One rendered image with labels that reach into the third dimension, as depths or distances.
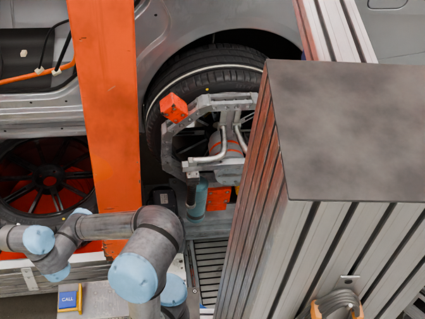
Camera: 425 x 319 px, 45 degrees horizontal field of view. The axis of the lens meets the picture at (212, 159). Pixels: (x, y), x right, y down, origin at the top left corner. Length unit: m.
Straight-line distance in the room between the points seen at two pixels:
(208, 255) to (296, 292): 2.03
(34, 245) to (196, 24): 1.04
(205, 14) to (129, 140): 0.61
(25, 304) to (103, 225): 1.44
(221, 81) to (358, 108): 1.36
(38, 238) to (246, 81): 1.04
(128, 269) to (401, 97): 0.69
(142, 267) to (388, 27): 1.51
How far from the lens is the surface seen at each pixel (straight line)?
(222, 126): 2.06
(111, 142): 1.64
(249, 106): 2.03
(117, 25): 1.35
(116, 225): 1.38
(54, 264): 1.51
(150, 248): 1.18
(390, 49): 2.36
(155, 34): 2.04
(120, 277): 1.18
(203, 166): 1.95
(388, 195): 0.62
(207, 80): 2.02
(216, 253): 2.86
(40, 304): 2.79
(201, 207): 2.29
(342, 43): 0.81
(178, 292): 1.59
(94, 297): 2.26
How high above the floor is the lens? 2.48
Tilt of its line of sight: 49 degrees down
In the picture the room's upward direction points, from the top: 7 degrees clockwise
